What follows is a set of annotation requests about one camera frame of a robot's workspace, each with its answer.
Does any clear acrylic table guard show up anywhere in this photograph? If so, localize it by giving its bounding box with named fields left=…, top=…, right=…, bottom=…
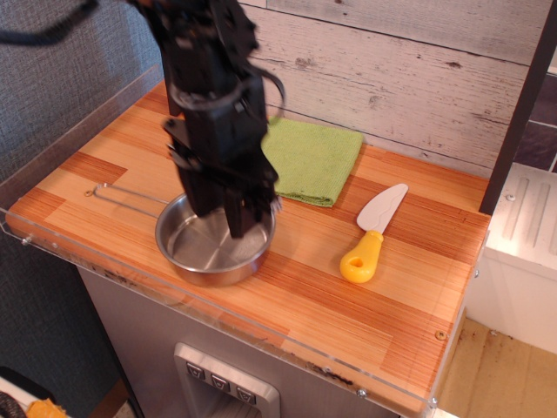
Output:
left=1, top=66, right=489, bottom=417

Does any orange object bottom left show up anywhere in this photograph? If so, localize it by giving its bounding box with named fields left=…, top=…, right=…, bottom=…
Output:
left=26, top=399, right=68, bottom=418

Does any toy knife yellow handle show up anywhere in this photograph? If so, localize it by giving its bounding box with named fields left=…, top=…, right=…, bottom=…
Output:
left=339, top=183, right=409, bottom=284

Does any green cloth towel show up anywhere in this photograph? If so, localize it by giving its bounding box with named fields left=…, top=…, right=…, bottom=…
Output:
left=262, top=117, right=364, bottom=208

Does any black cable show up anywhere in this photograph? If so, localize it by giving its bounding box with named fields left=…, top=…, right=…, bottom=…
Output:
left=0, top=0, right=99, bottom=47

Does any small stainless steel pan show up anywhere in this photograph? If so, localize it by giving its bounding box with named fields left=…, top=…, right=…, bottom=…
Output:
left=92, top=183, right=276, bottom=287

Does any dark vertical post right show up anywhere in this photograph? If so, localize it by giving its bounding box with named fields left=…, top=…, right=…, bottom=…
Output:
left=479, top=1, right=556, bottom=215

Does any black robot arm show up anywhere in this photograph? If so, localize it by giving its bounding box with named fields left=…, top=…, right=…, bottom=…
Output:
left=133, top=1, right=282, bottom=239

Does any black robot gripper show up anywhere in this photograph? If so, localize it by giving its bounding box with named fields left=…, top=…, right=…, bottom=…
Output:
left=164, top=76, right=279, bottom=239

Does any silver toy fridge cabinet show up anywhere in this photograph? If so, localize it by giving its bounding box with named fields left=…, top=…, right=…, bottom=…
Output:
left=78, top=268, right=393, bottom=417

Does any white toy sink unit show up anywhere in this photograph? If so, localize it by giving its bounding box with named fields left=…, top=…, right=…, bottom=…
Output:
left=465, top=164, right=556, bottom=353

